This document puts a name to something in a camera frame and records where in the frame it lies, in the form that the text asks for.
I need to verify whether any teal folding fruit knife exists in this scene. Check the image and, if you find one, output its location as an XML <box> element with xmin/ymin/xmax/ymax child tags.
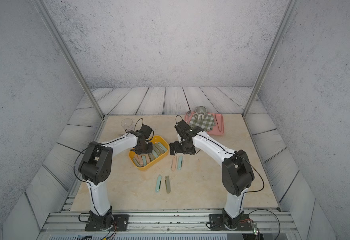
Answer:
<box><xmin>155</xmin><ymin>176</ymin><xmax>162</xmax><ymax>193</ymax></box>

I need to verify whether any striped ceramic cup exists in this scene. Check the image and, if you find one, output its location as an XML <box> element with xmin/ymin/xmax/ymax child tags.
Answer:
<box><xmin>193</xmin><ymin>106</ymin><xmax>208</xmax><ymax>122</ymax></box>

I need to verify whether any pink folding fruit knife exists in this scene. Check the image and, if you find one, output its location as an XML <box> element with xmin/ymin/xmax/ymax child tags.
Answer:
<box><xmin>171</xmin><ymin>156</ymin><xmax>177</xmax><ymax>171</ymax></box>

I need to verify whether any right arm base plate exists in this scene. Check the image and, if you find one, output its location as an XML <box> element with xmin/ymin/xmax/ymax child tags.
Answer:
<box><xmin>206</xmin><ymin>214</ymin><xmax>253</xmax><ymax>231</ymax></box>

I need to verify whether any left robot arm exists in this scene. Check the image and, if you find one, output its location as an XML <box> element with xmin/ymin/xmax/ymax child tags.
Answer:
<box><xmin>78</xmin><ymin>130</ymin><xmax>153</xmax><ymax>232</ymax></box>

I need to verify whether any clear plastic cup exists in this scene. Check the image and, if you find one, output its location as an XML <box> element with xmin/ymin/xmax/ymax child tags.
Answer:
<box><xmin>121</xmin><ymin>118</ymin><xmax>135</xmax><ymax>133</ymax></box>

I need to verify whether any yellow plastic storage box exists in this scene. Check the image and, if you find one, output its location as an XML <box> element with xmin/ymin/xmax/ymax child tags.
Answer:
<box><xmin>129</xmin><ymin>136</ymin><xmax>170</xmax><ymax>171</ymax></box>

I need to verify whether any aluminium frame post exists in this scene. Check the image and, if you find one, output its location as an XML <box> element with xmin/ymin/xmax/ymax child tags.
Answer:
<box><xmin>242</xmin><ymin>0</ymin><xmax>298</xmax><ymax>119</ymax></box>
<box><xmin>32</xmin><ymin>0</ymin><xmax>105</xmax><ymax>120</ymax></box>

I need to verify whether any green checkered cloth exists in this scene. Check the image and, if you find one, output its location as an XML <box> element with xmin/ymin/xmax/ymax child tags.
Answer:
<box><xmin>189</xmin><ymin>114</ymin><xmax>216</xmax><ymax>132</ymax></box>

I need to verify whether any left aluminium frame post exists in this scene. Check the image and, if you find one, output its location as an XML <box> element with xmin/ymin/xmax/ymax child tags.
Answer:
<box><xmin>32</xmin><ymin>0</ymin><xmax>105</xmax><ymax>120</ymax></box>

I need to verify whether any pink plastic tray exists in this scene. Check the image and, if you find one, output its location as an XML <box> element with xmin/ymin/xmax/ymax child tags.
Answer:
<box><xmin>184</xmin><ymin>111</ymin><xmax>224</xmax><ymax>136</ymax></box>

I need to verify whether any aluminium rail base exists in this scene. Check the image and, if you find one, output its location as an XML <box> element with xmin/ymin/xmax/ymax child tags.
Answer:
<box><xmin>40</xmin><ymin>209</ymin><xmax>301</xmax><ymax>240</ymax></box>

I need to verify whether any pink knife in box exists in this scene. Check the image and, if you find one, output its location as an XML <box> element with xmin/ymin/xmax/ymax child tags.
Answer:
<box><xmin>134</xmin><ymin>155</ymin><xmax>144</xmax><ymax>167</ymax></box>

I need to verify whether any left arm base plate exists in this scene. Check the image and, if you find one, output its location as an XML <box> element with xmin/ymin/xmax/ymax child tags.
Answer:
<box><xmin>85</xmin><ymin>212</ymin><xmax>130</xmax><ymax>232</ymax></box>

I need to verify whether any right aluminium frame post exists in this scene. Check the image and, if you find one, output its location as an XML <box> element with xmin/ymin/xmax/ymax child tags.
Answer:
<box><xmin>242</xmin><ymin>0</ymin><xmax>298</xmax><ymax>119</ymax></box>

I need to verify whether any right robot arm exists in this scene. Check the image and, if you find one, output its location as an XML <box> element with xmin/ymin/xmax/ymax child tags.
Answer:
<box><xmin>170</xmin><ymin>130</ymin><xmax>255</xmax><ymax>230</ymax></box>

